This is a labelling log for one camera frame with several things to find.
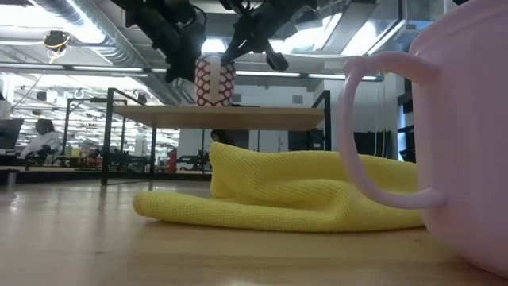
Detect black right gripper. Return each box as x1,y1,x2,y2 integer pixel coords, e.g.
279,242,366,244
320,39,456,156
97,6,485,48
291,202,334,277
220,0,290,72

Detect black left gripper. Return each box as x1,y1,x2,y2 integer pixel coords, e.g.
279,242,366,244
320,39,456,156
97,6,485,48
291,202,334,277
158,7,207,84

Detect red white patterned mug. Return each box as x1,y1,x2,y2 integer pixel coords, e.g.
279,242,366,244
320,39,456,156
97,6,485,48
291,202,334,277
194,54,237,107

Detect wooden shelf black legs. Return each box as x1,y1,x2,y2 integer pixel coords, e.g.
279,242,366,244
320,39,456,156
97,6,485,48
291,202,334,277
101,87,333,187

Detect ceiling light strip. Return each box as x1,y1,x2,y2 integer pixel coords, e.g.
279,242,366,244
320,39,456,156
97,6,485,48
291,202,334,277
233,70,378,81
0,63,144,75

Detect person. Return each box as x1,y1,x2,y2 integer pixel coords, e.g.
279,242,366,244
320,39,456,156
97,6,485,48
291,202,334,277
19,118,61,166
210,129,236,147

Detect yellow microfibre cloth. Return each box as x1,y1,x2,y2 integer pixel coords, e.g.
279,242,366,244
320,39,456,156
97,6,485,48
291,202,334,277
133,141,424,234

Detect pink plastic cup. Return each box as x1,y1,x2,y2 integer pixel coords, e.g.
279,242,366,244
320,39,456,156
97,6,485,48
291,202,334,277
336,0,508,279

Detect silver ventilation duct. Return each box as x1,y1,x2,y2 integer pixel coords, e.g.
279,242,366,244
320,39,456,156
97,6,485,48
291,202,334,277
35,0,187,106

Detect black ceiling device yellow cable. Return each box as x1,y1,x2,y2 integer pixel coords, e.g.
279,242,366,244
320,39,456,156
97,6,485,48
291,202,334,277
42,30,72,64

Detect black aluminium rig frame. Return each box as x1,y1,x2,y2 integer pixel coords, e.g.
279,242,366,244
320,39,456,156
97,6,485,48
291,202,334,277
0,168,214,186

